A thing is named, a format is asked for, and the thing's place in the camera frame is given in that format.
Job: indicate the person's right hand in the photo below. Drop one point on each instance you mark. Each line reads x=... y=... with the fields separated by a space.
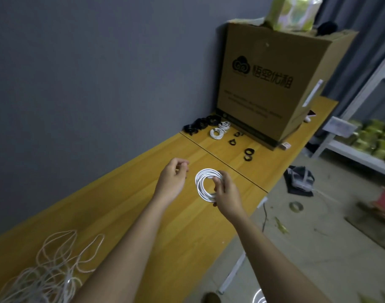
x=229 y=198

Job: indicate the person's left hand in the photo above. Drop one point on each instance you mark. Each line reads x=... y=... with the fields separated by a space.
x=170 y=181

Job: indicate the group of black cable ties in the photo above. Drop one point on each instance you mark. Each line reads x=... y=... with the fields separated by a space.
x=249 y=154

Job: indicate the person's right forearm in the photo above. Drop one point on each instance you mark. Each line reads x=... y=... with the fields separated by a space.
x=281 y=265

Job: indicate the person's left forearm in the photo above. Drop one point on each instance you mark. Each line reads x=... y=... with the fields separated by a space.
x=120 y=262

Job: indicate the pale scrap on floor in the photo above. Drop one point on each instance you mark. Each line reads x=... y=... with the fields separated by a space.
x=281 y=225

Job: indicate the small round grey object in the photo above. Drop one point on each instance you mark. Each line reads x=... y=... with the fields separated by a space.
x=296 y=207

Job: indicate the dark object on floor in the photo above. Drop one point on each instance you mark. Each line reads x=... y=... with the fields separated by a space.
x=300 y=179

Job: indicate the white table leg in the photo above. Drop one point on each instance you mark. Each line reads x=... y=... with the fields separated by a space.
x=231 y=273

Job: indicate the small white packet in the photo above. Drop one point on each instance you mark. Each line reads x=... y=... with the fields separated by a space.
x=285 y=145

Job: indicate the cardboard box with black print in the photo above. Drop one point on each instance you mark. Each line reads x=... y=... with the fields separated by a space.
x=274 y=78

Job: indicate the flat brown cardboard sheet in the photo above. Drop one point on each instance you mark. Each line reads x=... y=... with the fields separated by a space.
x=369 y=227

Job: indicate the stack of yellow-green packets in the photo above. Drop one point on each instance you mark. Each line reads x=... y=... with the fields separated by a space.
x=376 y=139

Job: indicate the white metal shelf rack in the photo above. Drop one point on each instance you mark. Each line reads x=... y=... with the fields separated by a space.
x=363 y=104

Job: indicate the small dark object on box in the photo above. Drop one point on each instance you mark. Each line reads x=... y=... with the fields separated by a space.
x=327 y=27

